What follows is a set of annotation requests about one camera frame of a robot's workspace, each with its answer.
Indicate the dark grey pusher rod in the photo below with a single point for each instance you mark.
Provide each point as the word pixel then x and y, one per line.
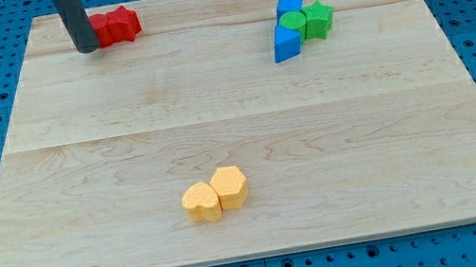
pixel 77 24

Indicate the red star block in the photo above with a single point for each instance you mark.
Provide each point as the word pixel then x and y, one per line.
pixel 123 24

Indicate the yellow hexagon block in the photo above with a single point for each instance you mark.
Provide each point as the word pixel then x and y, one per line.
pixel 231 186

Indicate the wooden board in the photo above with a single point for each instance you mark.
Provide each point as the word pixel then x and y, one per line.
pixel 367 134

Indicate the green star block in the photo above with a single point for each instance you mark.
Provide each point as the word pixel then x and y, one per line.
pixel 319 20

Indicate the blue cube block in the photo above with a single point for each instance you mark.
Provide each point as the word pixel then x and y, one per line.
pixel 284 6

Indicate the red circle block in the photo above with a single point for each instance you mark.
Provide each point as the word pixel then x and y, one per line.
pixel 99 24

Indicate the yellow heart block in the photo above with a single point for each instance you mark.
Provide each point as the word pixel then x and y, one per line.
pixel 201 203

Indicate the blue triangle block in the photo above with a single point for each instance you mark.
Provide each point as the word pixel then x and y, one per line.
pixel 287 43

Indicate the green circle block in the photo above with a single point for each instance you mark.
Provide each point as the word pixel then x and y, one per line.
pixel 295 20

